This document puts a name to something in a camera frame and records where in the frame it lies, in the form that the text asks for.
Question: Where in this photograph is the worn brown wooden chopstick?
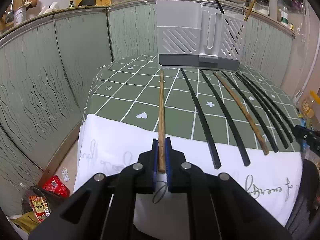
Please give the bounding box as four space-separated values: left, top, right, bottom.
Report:
213 72 269 155

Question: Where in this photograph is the black chopstick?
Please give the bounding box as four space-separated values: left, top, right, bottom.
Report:
221 71 279 153
235 72 290 150
241 74 294 129
236 73 293 148
181 69 221 170
200 70 251 166

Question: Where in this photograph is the white squeeze bottle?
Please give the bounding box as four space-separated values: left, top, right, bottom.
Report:
269 0 278 21

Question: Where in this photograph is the grey utensil holder rack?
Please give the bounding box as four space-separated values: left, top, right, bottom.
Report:
156 0 247 72

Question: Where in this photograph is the red snack packet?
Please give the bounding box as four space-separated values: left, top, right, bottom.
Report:
42 175 70 198

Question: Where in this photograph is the green label bottle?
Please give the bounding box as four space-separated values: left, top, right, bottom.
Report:
280 10 289 27

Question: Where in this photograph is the green checked tablecloth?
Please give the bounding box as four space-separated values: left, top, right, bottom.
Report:
74 55 302 224

